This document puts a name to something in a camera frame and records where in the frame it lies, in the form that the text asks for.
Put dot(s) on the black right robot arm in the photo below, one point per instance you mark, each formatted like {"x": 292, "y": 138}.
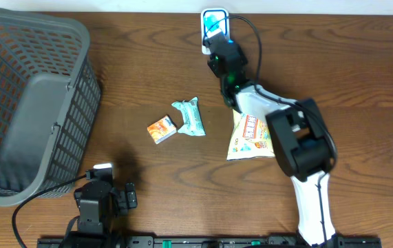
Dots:
{"x": 302, "y": 144}

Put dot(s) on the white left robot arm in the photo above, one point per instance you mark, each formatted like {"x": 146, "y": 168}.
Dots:
{"x": 99, "y": 203}

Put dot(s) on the yellow snack bag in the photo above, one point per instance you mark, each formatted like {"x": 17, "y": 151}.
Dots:
{"x": 250, "y": 138}

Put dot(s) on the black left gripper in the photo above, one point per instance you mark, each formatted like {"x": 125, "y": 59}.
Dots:
{"x": 123, "y": 203}

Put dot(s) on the blue mouthwash bottle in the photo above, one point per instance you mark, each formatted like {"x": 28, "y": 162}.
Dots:
{"x": 214, "y": 22}

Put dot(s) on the orange small box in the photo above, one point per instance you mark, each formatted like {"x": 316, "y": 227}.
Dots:
{"x": 162, "y": 129}

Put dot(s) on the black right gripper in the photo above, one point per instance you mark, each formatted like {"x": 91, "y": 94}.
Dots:
{"x": 211, "y": 64}

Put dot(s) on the grey plastic basket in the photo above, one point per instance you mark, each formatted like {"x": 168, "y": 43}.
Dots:
{"x": 49, "y": 97}

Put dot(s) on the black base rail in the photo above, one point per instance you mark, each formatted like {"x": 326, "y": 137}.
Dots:
{"x": 271, "y": 241}

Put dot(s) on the white barcode scanner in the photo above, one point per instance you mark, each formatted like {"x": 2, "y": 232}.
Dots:
{"x": 205, "y": 49}

